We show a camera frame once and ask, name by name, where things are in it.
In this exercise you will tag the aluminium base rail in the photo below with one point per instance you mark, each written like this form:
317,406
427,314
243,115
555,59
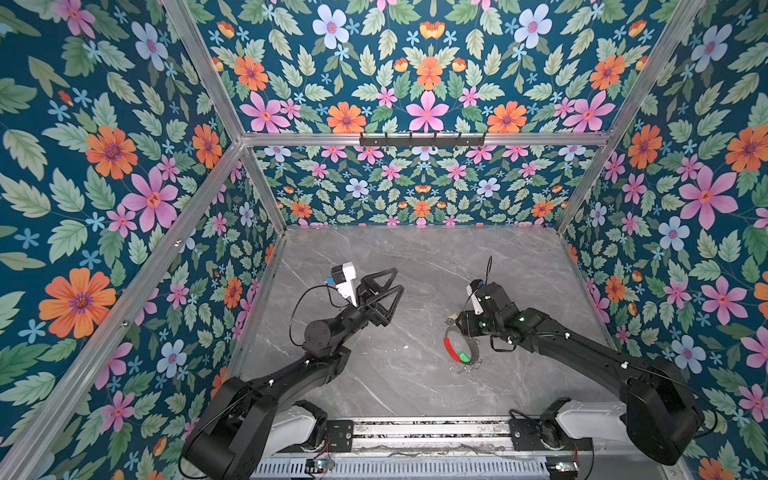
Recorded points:
483,435

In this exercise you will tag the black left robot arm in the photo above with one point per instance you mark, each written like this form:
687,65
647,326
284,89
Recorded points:
248,421

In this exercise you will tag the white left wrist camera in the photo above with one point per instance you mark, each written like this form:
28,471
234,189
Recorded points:
343,280

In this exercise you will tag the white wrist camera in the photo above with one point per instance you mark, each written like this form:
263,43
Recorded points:
472,290
343,280

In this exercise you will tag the black wall hook rack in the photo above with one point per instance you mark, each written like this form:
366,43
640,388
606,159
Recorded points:
439,140

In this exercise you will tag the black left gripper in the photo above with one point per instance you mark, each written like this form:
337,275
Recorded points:
367,312

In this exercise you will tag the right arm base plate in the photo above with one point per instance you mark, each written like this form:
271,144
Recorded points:
528,435

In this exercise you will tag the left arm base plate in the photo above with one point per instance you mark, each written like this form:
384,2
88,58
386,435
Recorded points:
335,436

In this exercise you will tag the aluminium frame bars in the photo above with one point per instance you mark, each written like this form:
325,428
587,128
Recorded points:
109,130

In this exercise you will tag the white vented cable duct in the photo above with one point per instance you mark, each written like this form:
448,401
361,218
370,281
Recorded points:
401,468

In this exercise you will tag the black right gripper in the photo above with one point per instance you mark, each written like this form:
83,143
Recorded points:
466,324

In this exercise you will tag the silver keyring with red grip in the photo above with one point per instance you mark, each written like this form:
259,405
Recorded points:
455,341

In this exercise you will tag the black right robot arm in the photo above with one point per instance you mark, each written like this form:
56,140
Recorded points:
661,415

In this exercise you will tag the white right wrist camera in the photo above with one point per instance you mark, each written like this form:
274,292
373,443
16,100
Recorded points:
472,290

